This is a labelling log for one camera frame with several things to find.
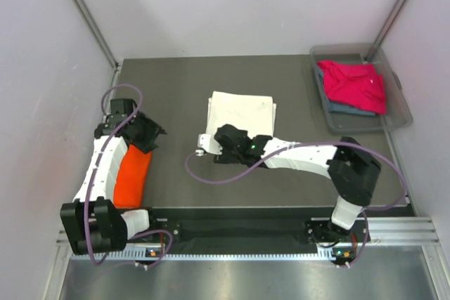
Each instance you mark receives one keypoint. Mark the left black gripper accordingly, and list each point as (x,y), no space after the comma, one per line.
(152,130)

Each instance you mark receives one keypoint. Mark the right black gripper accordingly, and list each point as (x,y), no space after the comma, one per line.
(225,158)

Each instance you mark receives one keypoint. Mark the white t shirt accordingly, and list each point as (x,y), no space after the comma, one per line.
(254,114)

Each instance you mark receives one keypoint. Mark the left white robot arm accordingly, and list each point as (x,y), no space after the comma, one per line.
(106,212)

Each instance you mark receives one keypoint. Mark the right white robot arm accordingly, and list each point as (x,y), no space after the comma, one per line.
(353,171)

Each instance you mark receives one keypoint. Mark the orange folded t shirt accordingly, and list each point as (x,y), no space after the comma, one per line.
(131,178)

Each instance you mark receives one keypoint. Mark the blue t shirt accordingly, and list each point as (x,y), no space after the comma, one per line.
(333,106)

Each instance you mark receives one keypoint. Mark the clear plastic bin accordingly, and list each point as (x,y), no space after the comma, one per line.
(398,113)

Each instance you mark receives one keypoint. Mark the pink t shirt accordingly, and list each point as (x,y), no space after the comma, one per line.
(358,85)

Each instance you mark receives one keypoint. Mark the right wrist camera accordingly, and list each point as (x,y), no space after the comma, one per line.
(205,143)

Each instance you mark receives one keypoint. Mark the grey slotted cable duct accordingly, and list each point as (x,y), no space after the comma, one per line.
(138,252)

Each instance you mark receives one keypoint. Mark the aluminium frame rail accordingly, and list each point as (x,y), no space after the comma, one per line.
(389,231)

